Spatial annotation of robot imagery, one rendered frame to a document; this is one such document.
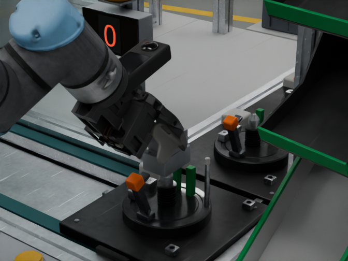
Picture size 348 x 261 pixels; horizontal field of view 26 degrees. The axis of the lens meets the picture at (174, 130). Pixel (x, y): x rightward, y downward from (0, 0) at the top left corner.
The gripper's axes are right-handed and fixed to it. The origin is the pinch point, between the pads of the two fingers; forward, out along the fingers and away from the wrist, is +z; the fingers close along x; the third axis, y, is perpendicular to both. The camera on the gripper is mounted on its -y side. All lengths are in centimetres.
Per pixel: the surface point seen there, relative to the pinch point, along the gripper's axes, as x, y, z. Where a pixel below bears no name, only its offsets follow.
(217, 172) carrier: -1.4, -3.0, 20.4
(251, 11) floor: -214, -214, 329
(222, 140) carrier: -4.9, -9.8, 23.0
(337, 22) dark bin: 30.0, -9.5, -26.1
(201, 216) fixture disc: 6.5, 7.8, 8.5
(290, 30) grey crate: -78, -109, 156
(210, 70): -46, -43, 70
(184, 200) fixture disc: 1.6, 6.1, 9.9
